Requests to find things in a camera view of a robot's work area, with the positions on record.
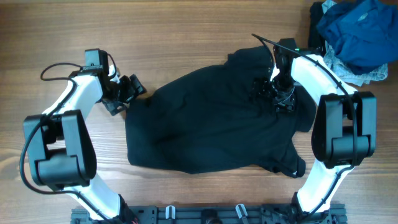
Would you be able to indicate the light grey garment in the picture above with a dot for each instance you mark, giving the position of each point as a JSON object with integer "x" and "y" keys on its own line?
{"x": 342, "y": 69}

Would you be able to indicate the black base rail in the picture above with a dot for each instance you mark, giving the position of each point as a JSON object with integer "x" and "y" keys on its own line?
{"x": 263, "y": 214}

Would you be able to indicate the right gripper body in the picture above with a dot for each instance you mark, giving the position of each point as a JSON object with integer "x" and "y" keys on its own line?
{"x": 280, "y": 89}

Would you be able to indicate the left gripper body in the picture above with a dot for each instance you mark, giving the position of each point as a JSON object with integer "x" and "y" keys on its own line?
{"x": 123, "y": 92}

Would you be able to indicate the black garment in pile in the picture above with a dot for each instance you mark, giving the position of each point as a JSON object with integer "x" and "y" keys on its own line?
{"x": 315, "y": 40}

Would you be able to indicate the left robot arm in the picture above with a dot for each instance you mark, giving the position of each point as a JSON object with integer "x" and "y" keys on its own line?
{"x": 58, "y": 156}

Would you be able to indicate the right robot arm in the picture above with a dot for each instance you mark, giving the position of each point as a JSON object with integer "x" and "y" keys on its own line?
{"x": 335, "y": 124}

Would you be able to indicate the black polo shirt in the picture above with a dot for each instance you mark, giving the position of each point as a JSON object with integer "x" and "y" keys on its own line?
{"x": 215, "y": 119}

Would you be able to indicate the blue garment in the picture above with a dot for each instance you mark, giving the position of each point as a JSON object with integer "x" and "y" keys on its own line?
{"x": 363, "y": 34}

